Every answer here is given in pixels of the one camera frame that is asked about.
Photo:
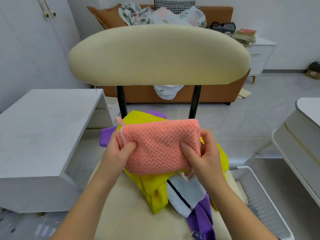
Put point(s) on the person's left hand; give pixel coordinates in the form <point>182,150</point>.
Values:
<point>113,157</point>

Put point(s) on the person's right hand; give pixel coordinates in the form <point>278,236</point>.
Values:
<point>203,159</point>

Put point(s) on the person's left thumb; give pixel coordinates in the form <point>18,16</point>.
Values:
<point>129,149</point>

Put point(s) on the person's right thumb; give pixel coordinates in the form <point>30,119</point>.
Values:
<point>189,152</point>

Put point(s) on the pink waffle towel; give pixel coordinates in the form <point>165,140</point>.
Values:
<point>160,147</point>

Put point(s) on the person's left forearm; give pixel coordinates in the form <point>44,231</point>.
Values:
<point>82,207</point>

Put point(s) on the person's right forearm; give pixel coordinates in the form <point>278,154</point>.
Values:
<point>237,212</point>

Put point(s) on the white cloth with dark stripe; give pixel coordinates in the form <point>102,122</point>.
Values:
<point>183,192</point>

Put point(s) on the yellow cloth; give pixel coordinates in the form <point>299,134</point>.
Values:
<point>152,187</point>

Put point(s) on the purple cloth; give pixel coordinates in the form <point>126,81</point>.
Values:
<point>202,217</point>

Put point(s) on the brown sofa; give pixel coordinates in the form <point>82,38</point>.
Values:
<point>220,92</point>

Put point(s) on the white side table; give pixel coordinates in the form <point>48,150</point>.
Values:
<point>42,144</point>

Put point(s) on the white plastic laundry basket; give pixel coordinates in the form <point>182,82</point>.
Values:
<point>262,202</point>

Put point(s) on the beige upholstered chair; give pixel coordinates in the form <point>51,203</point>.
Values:
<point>160,57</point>

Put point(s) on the white round-edged table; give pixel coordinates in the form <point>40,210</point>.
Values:
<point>300,142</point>

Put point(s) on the white drawer cabinet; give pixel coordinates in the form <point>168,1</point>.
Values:
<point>260,57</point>

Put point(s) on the black bag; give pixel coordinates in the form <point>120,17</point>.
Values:
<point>222,27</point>

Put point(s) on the stack of books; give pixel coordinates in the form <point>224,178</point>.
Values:
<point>246,36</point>

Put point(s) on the brown cushion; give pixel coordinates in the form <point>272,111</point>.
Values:
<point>107,16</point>

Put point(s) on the floral blanket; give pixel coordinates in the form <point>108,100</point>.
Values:
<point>165,16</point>

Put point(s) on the white wardrobe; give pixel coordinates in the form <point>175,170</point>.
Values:
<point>32,44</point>

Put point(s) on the cardboard box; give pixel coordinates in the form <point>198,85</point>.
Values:
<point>313,72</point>

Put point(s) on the houndstooth cushion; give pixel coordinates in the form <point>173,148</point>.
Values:
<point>173,5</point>

